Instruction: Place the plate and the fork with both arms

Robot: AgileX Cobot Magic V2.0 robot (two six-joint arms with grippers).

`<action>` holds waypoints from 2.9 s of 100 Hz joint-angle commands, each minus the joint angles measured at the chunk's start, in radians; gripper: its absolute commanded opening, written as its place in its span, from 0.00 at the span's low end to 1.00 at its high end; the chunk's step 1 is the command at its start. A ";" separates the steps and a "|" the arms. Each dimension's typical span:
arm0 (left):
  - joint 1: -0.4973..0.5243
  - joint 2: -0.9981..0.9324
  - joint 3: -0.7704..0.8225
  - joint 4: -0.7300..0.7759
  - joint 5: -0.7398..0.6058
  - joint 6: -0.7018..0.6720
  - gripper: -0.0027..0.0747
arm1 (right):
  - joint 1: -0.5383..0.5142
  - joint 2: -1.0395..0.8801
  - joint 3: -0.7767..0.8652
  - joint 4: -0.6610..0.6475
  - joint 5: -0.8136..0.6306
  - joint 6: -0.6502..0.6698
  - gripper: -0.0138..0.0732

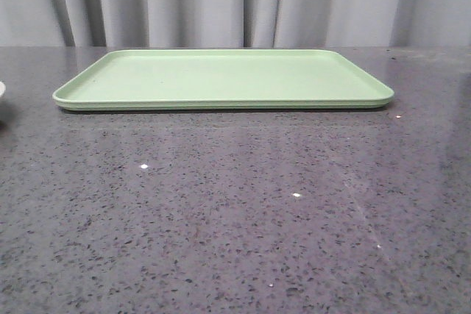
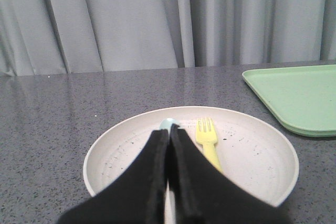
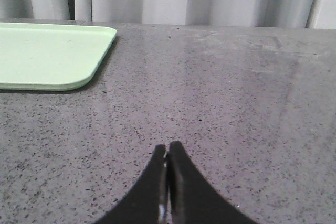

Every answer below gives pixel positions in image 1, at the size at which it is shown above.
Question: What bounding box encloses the pale pink speckled plate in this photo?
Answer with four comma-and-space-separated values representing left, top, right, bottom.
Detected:
0, 82, 6, 100

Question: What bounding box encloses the light green plastic tray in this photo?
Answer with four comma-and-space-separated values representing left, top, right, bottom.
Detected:
53, 49, 394, 111

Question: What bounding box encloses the grey pleated curtain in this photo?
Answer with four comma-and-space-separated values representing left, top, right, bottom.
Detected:
1, 0, 470, 48

